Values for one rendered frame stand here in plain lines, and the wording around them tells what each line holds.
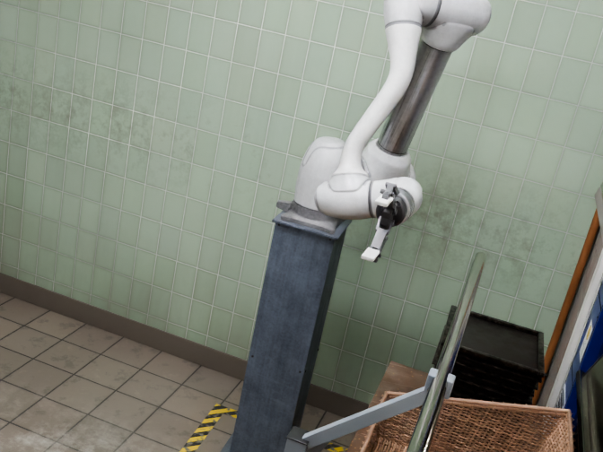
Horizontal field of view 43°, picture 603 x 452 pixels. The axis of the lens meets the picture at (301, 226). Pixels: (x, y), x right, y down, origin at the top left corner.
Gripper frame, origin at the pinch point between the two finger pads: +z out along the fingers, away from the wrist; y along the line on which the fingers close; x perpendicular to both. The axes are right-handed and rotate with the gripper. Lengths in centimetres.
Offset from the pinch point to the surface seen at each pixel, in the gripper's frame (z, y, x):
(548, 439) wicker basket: -20, 48, -54
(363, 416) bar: 43.9, 19.9, -13.2
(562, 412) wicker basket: -22, 41, -55
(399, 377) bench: -60, 66, -10
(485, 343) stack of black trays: -41, 37, -32
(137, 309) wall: -117, 109, 115
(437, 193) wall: -117, 18, -1
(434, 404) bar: 54, 7, -25
